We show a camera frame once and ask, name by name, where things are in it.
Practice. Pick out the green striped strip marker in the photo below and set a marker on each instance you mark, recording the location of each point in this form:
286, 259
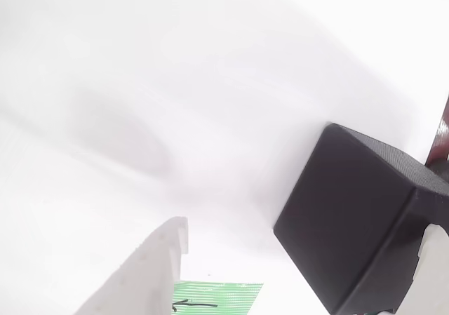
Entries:
224, 297

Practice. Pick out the black cube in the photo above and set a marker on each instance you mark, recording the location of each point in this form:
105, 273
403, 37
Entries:
350, 224

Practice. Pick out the dark red-brown post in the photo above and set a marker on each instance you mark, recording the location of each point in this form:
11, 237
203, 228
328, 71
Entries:
440, 136

